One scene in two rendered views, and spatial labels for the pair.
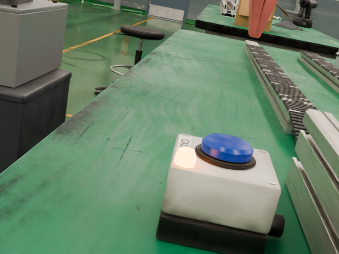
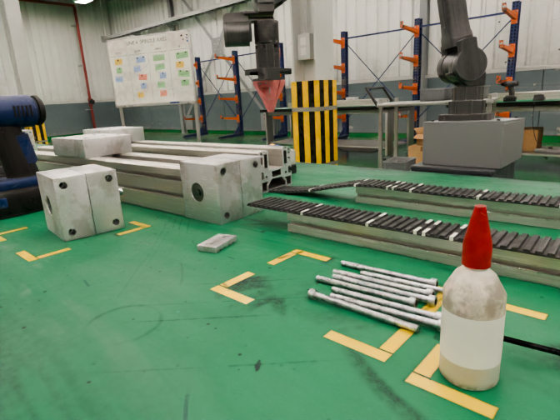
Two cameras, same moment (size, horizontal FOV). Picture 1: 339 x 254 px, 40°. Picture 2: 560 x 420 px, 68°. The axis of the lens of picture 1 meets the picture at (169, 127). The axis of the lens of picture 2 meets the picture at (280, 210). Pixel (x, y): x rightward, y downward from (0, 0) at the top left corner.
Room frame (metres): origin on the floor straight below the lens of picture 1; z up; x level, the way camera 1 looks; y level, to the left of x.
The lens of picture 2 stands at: (1.00, -0.84, 0.97)
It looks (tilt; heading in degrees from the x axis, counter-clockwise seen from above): 15 degrees down; 129
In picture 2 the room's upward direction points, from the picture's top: 3 degrees counter-clockwise
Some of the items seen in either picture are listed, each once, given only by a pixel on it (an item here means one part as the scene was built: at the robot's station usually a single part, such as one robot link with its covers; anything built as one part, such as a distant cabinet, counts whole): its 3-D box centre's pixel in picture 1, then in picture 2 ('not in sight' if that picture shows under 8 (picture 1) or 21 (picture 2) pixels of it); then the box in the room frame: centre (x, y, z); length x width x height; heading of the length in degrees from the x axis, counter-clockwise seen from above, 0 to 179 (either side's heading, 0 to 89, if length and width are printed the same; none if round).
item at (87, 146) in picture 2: not in sight; (92, 150); (0.05, -0.36, 0.87); 0.16 x 0.11 x 0.07; 178
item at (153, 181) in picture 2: not in sight; (96, 171); (0.05, -0.36, 0.82); 0.80 x 0.10 x 0.09; 178
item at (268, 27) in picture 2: not in sight; (263, 32); (0.33, -0.05, 1.11); 0.07 x 0.06 x 0.07; 44
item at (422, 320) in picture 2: not in sight; (383, 309); (0.86, -0.54, 0.78); 0.11 x 0.01 x 0.01; 0
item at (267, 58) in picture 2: not in sight; (267, 61); (0.34, -0.05, 1.05); 0.10 x 0.07 x 0.07; 88
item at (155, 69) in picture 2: not in sight; (156, 103); (-4.53, 3.10, 0.97); 1.51 x 0.50 x 1.95; 16
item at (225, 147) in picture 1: (226, 152); not in sight; (0.34, -0.05, 0.84); 0.04 x 0.04 x 0.02
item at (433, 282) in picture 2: not in sight; (386, 272); (0.83, -0.47, 0.78); 0.11 x 0.01 x 0.01; 179
